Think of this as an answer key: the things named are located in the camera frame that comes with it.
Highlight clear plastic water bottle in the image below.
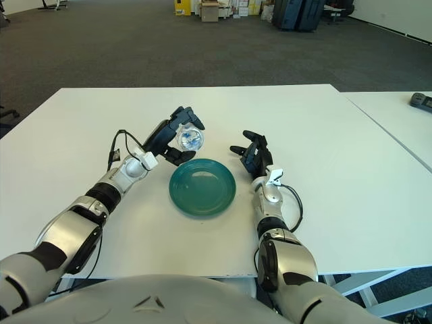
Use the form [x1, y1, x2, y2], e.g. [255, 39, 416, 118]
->
[175, 123, 206, 153]

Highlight black white desk base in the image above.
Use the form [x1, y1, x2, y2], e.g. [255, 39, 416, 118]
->
[37, 0, 70, 11]

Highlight yellow box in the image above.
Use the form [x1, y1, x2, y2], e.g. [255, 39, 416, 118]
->
[173, 0, 192, 17]

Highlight black suitcase blue side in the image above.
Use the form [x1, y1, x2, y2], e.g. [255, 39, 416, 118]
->
[271, 0, 302, 30]

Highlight black handheld device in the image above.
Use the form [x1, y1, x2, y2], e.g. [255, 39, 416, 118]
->
[409, 92, 432, 113]

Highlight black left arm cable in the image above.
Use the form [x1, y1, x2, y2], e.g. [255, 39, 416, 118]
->
[84, 129, 146, 281]

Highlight black office chair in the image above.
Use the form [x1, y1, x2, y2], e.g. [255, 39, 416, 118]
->
[0, 105, 20, 129]

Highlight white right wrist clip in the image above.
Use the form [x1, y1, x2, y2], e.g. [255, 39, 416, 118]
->
[265, 167, 285, 186]

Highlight dark navy suitcase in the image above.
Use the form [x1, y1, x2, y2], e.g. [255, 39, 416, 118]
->
[296, 0, 325, 34]

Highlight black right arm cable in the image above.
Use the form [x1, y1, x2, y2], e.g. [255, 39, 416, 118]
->
[281, 184, 304, 232]

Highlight stacked white boxes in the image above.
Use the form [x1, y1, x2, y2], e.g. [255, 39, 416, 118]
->
[231, 0, 263, 18]

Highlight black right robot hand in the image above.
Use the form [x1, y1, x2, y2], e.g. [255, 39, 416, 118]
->
[229, 130, 274, 180]

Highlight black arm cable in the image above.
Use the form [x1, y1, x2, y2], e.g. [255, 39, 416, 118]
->
[281, 184, 304, 232]
[84, 129, 146, 281]

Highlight brown cardboard box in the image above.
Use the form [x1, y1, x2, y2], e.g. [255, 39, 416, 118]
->
[199, 1, 219, 23]

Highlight grey robot torso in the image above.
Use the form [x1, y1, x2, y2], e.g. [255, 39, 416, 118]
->
[30, 273, 304, 324]

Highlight green round plate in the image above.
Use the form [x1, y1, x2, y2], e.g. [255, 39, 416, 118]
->
[168, 158, 238, 217]

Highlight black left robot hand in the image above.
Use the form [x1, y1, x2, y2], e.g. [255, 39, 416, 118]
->
[141, 106, 206, 167]

